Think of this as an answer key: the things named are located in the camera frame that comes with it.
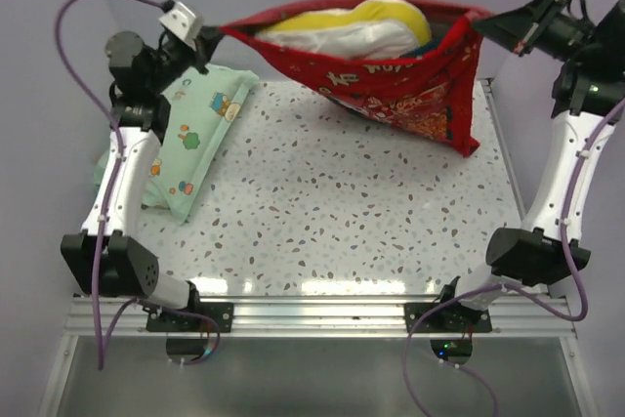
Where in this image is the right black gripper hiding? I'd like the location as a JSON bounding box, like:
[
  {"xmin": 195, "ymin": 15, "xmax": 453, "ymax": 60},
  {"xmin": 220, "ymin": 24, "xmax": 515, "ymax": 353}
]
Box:
[{"xmin": 474, "ymin": 0, "xmax": 602, "ymax": 64}]

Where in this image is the red pillowcase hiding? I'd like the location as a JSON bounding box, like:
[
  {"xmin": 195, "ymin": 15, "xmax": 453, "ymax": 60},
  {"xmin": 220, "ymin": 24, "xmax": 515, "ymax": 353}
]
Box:
[{"xmin": 219, "ymin": 0, "xmax": 492, "ymax": 156}]

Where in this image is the cream quilted pillow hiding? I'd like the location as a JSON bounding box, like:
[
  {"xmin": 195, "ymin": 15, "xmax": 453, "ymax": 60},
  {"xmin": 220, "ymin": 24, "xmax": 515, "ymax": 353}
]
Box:
[{"xmin": 255, "ymin": 0, "xmax": 433, "ymax": 60}]

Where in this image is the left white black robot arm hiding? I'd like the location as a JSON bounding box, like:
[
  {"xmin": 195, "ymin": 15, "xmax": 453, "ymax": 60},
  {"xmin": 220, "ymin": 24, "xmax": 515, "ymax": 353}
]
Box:
[{"xmin": 61, "ymin": 26, "xmax": 223, "ymax": 332}]

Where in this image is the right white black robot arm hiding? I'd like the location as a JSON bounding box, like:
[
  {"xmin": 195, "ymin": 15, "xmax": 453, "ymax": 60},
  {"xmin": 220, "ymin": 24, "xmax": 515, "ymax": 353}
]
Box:
[{"xmin": 432, "ymin": 0, "xmax": 624, "ymax": 332}]

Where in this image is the green cartoon pillow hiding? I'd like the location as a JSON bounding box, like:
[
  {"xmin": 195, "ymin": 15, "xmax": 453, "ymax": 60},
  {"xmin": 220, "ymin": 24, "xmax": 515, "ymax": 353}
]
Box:
[{"xmin": 105, "ymin": 65, "xmax": 259, "ymax": 235}]

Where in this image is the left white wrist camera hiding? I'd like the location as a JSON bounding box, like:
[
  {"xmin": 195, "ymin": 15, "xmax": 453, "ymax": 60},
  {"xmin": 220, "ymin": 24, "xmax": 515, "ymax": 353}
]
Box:
[{"xmin": 159, "ymin": 0, "xmax": 204, "ymax": 49}]

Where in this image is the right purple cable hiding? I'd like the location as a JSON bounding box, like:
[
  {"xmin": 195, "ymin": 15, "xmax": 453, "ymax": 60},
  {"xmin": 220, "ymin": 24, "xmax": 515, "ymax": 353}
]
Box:
[{"xmin": 400, "ymin": 99, "xmax": 625, "ymax": 417}]

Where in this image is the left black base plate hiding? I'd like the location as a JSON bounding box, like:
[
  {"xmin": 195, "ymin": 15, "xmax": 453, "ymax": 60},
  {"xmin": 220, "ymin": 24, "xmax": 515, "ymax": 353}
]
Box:
[{"xmin": 142, "ymin": 301, "xmax": 234, "ymax": 333}]

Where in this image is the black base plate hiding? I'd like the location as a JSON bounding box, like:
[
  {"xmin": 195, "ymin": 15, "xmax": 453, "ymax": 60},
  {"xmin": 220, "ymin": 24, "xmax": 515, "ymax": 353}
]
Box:
[
  {"xmin": 403, "ymin": 302, "xmax": 493, "ymax": 333},
  {"xmin": 142, "ymin": 301, "xmax": 234, "ymax": 333}
]

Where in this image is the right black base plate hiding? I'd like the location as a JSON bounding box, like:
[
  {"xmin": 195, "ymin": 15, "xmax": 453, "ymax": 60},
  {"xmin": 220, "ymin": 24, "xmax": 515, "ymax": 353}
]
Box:
[{"xmin": 403, "ymin": 302, "xmax": 493, "ymax": 333}]

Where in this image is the aluminium mounting rail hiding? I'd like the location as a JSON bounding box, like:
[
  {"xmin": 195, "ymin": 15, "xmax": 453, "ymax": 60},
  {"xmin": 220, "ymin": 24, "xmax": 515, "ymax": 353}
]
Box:
[{"xmin": 63, "ymin": 295, "xmax": 576, "ymax": 339}]

